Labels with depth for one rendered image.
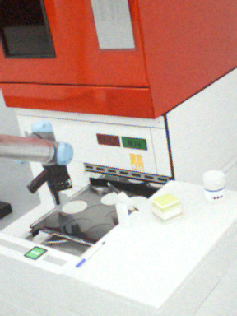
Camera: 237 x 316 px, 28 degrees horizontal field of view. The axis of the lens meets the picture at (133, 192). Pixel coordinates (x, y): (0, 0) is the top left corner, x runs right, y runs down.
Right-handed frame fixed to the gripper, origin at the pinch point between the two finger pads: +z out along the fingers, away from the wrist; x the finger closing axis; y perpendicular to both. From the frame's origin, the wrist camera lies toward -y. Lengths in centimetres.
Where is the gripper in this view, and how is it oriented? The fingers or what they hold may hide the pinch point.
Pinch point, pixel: (58, 209)
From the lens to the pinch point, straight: 187.0
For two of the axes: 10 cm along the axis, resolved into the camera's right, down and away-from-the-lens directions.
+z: 1.6, 8.7, 4.6
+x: -4.1, -3.7, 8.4
